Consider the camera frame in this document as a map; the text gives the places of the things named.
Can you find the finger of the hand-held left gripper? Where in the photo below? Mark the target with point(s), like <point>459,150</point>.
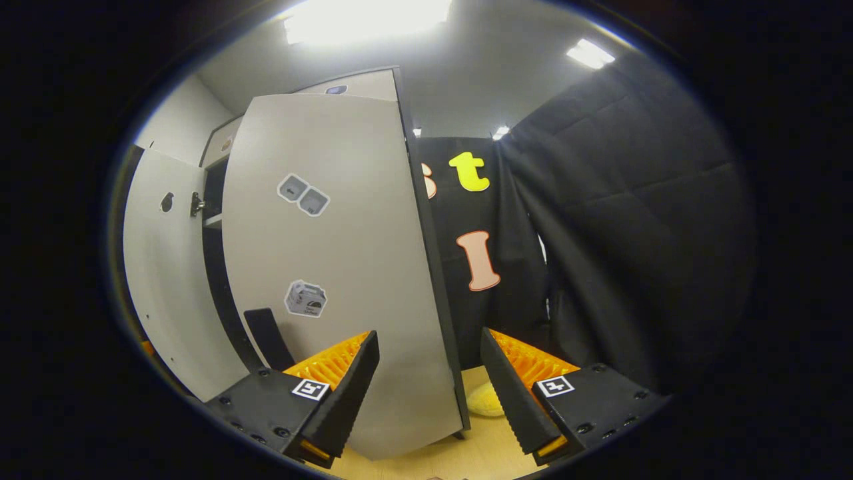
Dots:
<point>147,348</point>

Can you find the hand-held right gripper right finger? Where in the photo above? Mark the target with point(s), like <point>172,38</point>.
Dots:
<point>510,393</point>

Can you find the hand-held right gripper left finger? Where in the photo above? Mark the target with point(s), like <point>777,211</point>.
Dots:
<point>346,393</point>

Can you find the white and grey shoe cabinet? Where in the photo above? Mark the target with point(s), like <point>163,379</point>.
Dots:
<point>433,280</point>

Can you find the yellow plush fruit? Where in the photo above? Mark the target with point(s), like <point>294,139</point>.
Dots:
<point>483,400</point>

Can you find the black backdrop cloth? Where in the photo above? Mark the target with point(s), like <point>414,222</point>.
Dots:
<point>520,306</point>
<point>633,233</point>

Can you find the ceiling light panel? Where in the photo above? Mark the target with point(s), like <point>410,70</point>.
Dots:
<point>366,20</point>
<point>590,53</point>

